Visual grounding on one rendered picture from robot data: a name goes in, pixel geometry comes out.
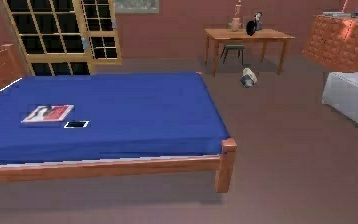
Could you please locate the grey and white floor object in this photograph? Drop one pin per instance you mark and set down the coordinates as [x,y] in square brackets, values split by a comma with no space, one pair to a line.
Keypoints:
[248,78]

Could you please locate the dark grey stool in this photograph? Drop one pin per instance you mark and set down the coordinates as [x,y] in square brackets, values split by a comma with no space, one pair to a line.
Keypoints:
[233,50]

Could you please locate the wooden desk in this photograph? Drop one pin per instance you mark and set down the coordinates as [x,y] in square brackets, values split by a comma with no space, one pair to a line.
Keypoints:
[247,35]

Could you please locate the black phone with white rim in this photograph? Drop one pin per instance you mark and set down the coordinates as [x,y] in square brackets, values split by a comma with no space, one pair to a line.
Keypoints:
[76,124]

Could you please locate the tan vase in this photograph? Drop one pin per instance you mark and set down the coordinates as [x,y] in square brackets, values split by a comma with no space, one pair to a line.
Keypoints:
[235,24]

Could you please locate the black round desk lamp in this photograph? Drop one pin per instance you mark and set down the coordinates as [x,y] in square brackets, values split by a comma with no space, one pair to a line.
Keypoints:
[252,26]

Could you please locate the red and white book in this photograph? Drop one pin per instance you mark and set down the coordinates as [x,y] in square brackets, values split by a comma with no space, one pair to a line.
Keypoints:
[48,113]

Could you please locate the white box furniture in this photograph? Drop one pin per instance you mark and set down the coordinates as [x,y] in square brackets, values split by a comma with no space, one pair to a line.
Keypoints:
[350,95]

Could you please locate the orange wooden chest of drawers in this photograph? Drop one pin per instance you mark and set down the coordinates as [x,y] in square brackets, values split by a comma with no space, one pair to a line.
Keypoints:
[340,43]

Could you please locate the grey flat book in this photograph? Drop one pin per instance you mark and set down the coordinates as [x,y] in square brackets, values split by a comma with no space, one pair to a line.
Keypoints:
[336,14]

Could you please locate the blue bed with wooden frame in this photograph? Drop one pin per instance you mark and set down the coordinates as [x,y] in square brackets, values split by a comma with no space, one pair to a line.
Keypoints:
[120,110]

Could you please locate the framed green wall picture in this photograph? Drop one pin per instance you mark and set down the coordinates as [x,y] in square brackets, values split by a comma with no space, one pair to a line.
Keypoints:
[137,6]

